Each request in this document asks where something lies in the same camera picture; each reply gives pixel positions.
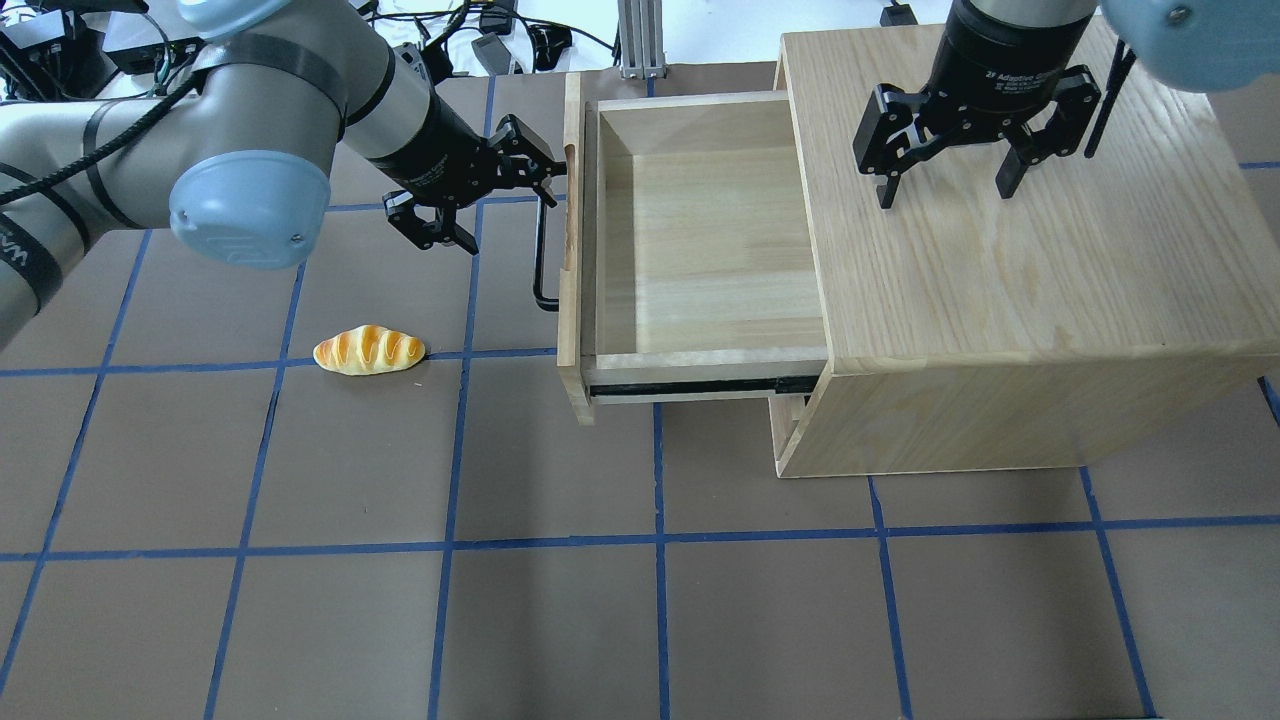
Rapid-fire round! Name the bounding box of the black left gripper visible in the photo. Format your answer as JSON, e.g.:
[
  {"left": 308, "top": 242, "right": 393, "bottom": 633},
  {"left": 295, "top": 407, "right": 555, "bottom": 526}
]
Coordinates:
[{"left": 375, "top": 105, "right": 567, "bottom": 255}]

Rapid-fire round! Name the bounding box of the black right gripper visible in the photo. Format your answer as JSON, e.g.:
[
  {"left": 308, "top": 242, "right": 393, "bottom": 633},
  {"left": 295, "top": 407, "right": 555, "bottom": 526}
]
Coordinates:
[{"left": 852, "top": 1, "right": 1101, "bottom": 210}]

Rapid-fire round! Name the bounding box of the black metal drawer handle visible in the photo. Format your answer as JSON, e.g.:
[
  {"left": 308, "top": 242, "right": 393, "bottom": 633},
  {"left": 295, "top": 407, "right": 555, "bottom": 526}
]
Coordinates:
[{"left": 531, "top": 199, "right": 561, "bottom": 313}]

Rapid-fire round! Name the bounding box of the wooden drawer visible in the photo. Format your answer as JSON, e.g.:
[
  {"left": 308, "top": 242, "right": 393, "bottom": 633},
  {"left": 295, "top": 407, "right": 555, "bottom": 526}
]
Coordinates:
[
  {"left": 768, "top": 395, "right": 810, "bottom": 478},
  {"left": 556, "top": 73, "right": 828, "bottom": 425}
]

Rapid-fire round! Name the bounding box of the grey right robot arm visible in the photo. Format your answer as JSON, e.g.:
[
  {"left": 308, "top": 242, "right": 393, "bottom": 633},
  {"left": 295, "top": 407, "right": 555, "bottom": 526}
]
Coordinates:
[{"left": 852, "top": 1, "right": 1277, "bottom": 209}]

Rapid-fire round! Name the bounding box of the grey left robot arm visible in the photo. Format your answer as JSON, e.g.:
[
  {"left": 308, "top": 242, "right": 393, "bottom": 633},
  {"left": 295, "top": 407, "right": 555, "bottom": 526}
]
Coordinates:
[{"left": 1, "top": 1, "right": 567, "bottom": 345}]

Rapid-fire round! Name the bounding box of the light wooden drawer cabinet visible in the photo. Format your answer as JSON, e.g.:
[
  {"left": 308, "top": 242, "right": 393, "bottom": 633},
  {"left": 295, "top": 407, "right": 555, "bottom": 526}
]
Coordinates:
[{"left": 774, "top": 26, "right": 1279, "bottom": 478}]

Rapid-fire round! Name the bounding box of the toy bread roll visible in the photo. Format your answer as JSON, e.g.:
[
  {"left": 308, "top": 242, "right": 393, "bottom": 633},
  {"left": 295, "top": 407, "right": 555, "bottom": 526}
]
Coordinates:
[{"left": 312, "top": 324, "right": 428, "bottom": 377}]

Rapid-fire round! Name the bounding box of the black cable bundle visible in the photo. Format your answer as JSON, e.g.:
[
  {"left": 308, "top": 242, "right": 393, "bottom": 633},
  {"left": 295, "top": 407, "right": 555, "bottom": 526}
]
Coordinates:
[{"left": 0, "top": 0, "right": 620, "bottom": 101}]

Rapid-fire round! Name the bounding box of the aluminium frame post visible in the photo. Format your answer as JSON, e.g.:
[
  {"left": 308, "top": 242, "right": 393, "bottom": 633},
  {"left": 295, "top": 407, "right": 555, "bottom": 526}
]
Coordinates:
[{"left": 616, "top": 0, "right": 668, "bottom": 79}]

